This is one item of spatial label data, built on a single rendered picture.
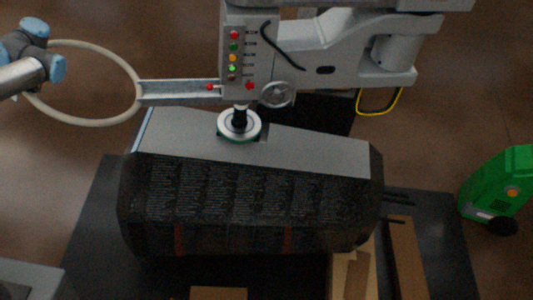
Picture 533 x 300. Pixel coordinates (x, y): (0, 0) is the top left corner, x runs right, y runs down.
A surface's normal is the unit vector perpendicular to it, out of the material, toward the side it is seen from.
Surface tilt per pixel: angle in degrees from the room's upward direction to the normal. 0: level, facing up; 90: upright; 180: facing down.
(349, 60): 90
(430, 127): 0
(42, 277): 0
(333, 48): 90
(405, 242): 0
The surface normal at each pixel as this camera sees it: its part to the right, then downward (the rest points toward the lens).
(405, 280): 0.10, -0.65
